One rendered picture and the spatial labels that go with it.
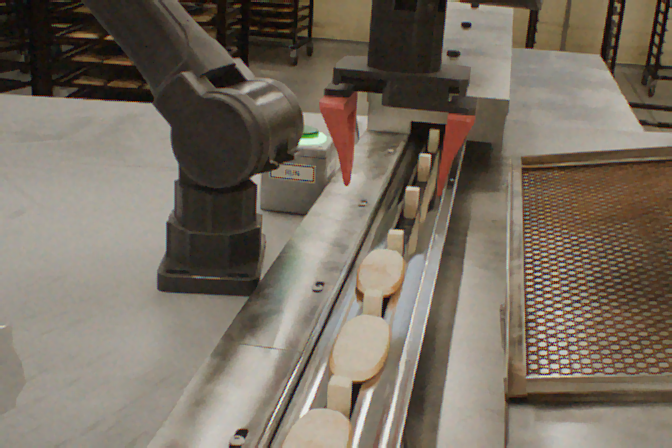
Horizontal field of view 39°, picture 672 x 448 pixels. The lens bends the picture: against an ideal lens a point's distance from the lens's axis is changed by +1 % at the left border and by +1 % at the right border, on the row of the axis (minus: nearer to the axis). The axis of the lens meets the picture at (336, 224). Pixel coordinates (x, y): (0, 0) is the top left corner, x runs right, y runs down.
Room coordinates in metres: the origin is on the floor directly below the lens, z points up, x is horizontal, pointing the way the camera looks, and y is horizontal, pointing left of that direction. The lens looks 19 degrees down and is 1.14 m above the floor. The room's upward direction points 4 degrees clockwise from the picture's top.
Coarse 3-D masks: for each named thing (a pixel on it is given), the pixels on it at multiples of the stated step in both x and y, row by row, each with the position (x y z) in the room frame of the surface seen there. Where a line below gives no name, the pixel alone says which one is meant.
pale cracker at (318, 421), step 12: (300, 420) 0.47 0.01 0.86; (312, 420) 0.47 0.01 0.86; (324, 420) 0.47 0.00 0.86; (336, 420) 0.47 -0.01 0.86; (348, 420) 0.48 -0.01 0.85; (288, 432) 0.46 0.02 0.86; (300, 432) 0.46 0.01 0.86; (312, 432) 0.45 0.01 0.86; (324, 432) 0.46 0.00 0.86; (336, 432) 0.46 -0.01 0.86; (348, 432) 0.46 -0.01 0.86; (288, 444) 0.44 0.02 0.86; (300, 444) 0.44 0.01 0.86; (312, 444) 0.44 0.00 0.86; (324, 444) 0.45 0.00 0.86; (336, 444) 0.45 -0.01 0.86; (348, 444) 0.45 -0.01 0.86
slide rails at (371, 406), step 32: (416, 160) 1.10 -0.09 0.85; (384, 224) 0.85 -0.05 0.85; (416, 224) 0.86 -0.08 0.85; (416, 256) 0.77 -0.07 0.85; (352, 288) 0.69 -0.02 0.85; (416, 288) 0.70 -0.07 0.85; (320, 352) 0.57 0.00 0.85; (320, 384) 0.53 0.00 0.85; (384, 384) 0.53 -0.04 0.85; (288, 416) 0.49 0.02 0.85; (352, 416) 0.49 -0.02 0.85; (384, 416) 0.50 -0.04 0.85
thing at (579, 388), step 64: (512, 192) 0.85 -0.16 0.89; (576, 192) 0.84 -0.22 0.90; (640, 192) 0.82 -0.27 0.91; (512, 256) 0.68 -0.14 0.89; (576, 256) 0.67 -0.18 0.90; (640, 256) 0.66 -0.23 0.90; (512, 320) 0.56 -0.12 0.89; (640, 320) 0.55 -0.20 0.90; (512, 384) 0.47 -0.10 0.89; (576, 384) 0.45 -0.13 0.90; (640, 384) 0.45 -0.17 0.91
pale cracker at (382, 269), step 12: (372, 252) 0.75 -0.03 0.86; (384, 252) 0.75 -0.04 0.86; (396, 252) 0.76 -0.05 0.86; (360, 264) 0.73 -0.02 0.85; (372, 264) 0.72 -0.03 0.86; (384, 264) 0.72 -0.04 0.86; (396, 264) 0.72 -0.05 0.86; (360, 276) 0.70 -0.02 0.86; (372, 276) 0.69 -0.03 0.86; (384, 276) 0.69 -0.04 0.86; (396, 276) 0.70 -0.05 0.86; (360, 288) 0.68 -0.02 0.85; (372, 288) 0.68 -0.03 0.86; (384, 288) 0.68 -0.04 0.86; (396, 288) 0.69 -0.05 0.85
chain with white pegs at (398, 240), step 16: (432, 128) 1.19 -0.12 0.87; (432, 144) 1.18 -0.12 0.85; (432, 160) 1.15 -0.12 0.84; (416, 192) 0.91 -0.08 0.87; (416, 208) 0.91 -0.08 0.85; (400, 224) 0.88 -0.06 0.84; (400, 240) 0.77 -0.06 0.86; (368, 304) 0.63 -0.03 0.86; (384, 304) 0.69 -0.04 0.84; (336, 384) 0.49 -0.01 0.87; (352, 384) 0.55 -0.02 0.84; (336, 400) 0.49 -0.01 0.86; (352, 400) 0.53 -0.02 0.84
